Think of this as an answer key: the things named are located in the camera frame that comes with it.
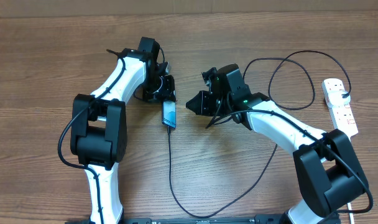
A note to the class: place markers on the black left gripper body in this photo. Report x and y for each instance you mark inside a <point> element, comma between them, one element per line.
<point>165,88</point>

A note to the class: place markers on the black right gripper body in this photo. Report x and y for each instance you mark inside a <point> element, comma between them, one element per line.
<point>212,104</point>

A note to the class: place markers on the blue Galaxy smartphone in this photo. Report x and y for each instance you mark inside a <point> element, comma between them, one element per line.
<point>169,114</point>

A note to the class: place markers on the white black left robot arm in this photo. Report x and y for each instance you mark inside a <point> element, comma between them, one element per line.
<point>99,124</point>

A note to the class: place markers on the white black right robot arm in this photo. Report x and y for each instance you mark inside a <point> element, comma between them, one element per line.
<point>328,171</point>

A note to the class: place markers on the white charger adapter plug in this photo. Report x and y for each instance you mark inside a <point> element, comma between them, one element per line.
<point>337,98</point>

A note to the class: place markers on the white power strip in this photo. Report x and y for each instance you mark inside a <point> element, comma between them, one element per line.
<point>341,116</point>

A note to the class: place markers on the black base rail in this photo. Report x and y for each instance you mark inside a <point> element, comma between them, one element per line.
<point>258,219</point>

